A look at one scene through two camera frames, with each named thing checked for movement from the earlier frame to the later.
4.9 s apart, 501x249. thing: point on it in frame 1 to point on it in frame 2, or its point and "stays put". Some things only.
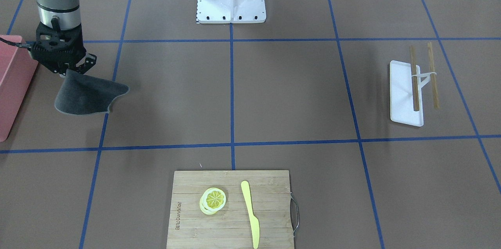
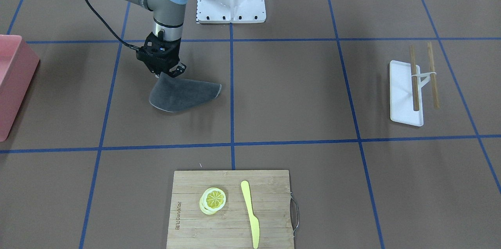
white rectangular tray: [401, 105] stays put
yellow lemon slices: [213, 199] stays put
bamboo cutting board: [235, 209] stays put
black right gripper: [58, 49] to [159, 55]
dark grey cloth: [81, 94] to [173, 94]
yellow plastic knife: [254, 221] stays put
